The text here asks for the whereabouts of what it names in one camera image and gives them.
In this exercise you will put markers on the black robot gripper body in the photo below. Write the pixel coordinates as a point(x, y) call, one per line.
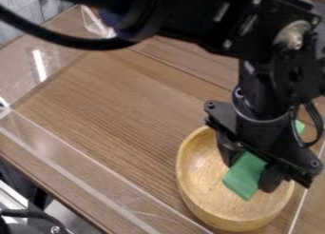
point(271, 139)

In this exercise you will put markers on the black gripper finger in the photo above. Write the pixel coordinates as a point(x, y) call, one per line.
point(271, 177)
point(229, 146)

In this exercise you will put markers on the green rectangular block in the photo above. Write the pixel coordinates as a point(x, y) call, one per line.
point(242, 176)

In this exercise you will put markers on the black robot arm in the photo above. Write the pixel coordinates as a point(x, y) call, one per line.
point(270, 36)

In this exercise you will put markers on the brown wooden bowl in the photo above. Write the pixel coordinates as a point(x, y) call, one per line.
point(214, 204)

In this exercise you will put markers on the clear acrylic corner bracket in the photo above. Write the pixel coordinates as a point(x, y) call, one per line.
point(93, 25)

